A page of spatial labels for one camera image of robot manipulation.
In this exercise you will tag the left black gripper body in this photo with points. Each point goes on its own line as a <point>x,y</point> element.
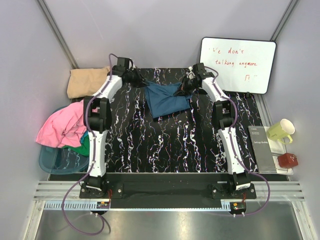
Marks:
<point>133,77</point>

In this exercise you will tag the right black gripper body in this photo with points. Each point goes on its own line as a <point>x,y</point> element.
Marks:
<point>188,85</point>

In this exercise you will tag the blue t shirt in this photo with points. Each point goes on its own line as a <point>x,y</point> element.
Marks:
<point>162,101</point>

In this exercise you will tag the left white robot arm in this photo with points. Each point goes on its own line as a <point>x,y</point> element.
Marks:
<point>97,116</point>

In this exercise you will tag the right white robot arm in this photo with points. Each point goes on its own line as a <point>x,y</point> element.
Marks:
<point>223,119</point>

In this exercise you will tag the white paper stack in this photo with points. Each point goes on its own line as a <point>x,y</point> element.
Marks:
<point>277,149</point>

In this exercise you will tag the folded beige t shirt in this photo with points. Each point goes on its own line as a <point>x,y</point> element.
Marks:
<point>86,82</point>

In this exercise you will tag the white whiteboard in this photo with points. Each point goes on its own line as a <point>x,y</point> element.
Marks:
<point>243,65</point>

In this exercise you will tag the black marble pattern mat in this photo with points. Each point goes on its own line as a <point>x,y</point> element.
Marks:
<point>182,142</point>

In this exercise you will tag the pink t shirt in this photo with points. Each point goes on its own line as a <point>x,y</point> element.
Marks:
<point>64,127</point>

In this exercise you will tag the green t shirt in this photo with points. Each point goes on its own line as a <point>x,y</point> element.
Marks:
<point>84,148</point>

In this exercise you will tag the yellow green mug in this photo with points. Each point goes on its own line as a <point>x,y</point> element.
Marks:
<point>281,131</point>

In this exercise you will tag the grey setup guide booklet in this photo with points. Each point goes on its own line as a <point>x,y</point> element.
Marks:
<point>261,148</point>

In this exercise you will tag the teal plastic basket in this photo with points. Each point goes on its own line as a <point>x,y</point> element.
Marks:
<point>60,161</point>

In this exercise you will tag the red brown box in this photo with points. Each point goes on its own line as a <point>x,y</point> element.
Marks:
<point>287,160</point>

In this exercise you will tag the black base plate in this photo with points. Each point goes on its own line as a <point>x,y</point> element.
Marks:
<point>213,185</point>

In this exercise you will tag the aluminium rail frame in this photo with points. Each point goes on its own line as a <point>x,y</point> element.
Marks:
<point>51,195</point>

